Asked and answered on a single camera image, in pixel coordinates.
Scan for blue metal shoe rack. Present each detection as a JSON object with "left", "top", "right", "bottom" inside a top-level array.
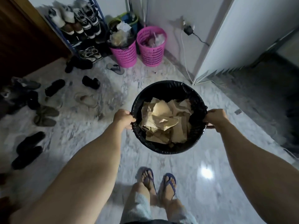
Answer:
[{"left": 44, "top": 0, "right": 111, "bottom": 59}]

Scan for brown wooden door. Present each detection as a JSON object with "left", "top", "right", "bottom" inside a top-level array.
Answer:
[{"left": 0, "top": 0, "right": 71, "bottom": 80}]

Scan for dark ankle shoe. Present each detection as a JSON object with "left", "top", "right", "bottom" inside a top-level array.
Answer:
[{"left": 26, "top": 90, "right": 40, "bottom": 110}]

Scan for black cable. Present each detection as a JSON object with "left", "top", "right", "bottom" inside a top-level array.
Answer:
[{"left": 192, "top": 32, "right": 210, "bottom": 47}]

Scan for person's left forearm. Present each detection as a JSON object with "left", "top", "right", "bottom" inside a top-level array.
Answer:
[{"left": 9, "top": 121, "right": 122, "bottom": 224}]

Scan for light grey shorts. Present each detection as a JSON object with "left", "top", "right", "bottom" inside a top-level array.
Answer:
[{"left": 120, "top": 192, "right": 198, "bottom": 224}]

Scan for black slip-on shoe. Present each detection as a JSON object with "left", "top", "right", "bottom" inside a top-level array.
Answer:
[
  {"left": 82, "top": 75, "right": 101, "bottom": 90},
  {"left": 45, "top": 79, "right": 66, "bottom": 97}
]

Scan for grey flip-flop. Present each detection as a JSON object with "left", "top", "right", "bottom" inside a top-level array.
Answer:
[{"left": 107, "top": 63, "right": 125, "bottom": 75}]

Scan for black shoe pair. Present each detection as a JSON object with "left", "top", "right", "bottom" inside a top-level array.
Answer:
[{"left": 65, "top": 55, "right": 93, "bottom": 74}]

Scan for person's right hand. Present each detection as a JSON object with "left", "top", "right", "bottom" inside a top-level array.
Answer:
[{"left": 203, "top": 109, "right": 230, "bottom": 133}]

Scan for olive green slipper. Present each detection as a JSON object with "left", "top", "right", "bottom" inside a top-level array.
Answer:
[
  {"left": 36, "top": 106, "right": 60, "bottom": 117},
  {"left": 33, "top": 115, "right": 57, "bottom": 127}
]

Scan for black bag lined trash bin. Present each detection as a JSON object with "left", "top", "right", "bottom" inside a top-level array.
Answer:
[{"left": 130, "top": 80, "right": 209, "bottom": 155}]

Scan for crumpled plastic bag trash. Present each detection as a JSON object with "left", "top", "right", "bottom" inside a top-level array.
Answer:
[{"left": 109, "top": 21, "right": 133, "bottom": 47}]

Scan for pink basket with black liner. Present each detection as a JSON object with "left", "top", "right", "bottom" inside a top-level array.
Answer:
[{"left": 109, "top": 39, "right": 138, "bottom": 68}]

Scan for person's right forearm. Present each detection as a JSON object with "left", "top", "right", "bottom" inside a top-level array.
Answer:
[{"left": 215, "top": 119, "right": 299, "bottom": 224}]

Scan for black fuzzy slipper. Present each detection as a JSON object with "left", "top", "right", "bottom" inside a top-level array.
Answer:
[
  {"left": 16, "top": 131, "right": 46, "bottom": 154},
  {"left": 11, "top": 146, "right": 44, "bottom": 170}
]

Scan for white door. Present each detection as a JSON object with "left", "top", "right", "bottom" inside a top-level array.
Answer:
[{"left": 192, "top": 0, "right": 299, "bottom": 85}]

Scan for grey sneaker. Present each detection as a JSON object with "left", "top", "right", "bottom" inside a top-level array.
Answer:
[{"left": 11, "top": 77, "right": 41, "bottom": 90}]

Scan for person's right leg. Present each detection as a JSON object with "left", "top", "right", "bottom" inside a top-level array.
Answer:
[{"left": 158, "top": 173, "right": 197, "bottom": 224}]

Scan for row of sneakers on rack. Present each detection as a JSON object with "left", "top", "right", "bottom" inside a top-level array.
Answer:
[{"left": 48, "top": 0, "right": 104, "bottom": 63}]

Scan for crumpled brown paper pile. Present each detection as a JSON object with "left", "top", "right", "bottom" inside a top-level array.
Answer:
[{"left": 139, "top": 97, "right": 194, "bottom": 145}]

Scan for white cable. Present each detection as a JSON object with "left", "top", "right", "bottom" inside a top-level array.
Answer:
[{"left": 180, "top": 30, "right": 196, "bottom": 85}]

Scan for green mop bucket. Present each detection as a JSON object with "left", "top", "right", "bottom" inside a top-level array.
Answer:
[{"left": 108, "top": 12, "right": 140, "bottom": 29}]

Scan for blue flip-flop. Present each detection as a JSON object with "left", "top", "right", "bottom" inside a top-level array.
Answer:
[
  {"left": 161, "top": 173, "right": 177, "bottom": 201},
  {"left": 137, "top": 167, "right": 156, "bottom": 193}
]

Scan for person's leg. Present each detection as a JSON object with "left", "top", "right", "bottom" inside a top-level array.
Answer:
[
  {"left": 158, "top": 173, "right": 197, "bottom": 224},
  {"left": 120, "top": 168, "right": 157, "bottom": 224}
]

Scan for person's left leg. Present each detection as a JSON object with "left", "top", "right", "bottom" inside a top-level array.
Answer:
[{"left": 120, "top": 168, "right": 157, "bottom": 224}]

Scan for pink plastic mesh basket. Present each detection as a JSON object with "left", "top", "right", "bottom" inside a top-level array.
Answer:
[{"left": 136, "top": 26, "right": 168, "bottom": 67}]

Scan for mixed trash in basket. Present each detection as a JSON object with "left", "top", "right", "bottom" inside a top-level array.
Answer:
[{"left": 142, "top": 32, "right": 165, "bottom": 47}]

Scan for person's left hand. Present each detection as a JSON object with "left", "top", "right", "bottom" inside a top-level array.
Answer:
[{"left": 113, "top": 109, "right": 136, "bottom": 130}]

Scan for beige strap sandal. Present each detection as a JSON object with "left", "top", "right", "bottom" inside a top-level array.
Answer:
[{"left": 74, "top": 92, "right": 99, "bottom": 108}]

